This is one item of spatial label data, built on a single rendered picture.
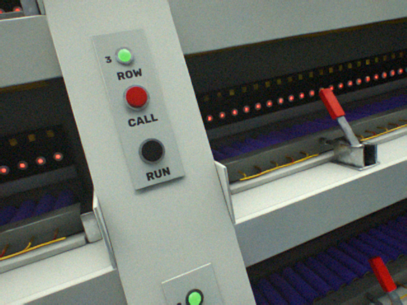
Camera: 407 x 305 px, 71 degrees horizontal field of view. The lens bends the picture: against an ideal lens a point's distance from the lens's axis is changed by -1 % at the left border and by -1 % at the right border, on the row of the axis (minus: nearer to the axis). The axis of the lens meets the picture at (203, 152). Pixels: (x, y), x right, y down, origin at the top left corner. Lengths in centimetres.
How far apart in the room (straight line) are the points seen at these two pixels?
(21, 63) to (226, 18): 17
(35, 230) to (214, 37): 24
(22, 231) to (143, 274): 12
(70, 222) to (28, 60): 14
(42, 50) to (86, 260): 16
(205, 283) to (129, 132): 13
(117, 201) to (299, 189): 17
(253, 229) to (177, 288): 8
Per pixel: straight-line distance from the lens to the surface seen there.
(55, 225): 30
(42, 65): 26
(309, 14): 33
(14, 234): 31
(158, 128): 23
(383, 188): 34
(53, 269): 26
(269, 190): 29
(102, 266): 24
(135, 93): 23
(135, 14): 26
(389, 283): 39
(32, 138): 40
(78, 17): 26
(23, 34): 26
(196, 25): 27
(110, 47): 24
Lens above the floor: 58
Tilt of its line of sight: 1 degrees up
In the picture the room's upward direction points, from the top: 16 degrees counter-clockwise
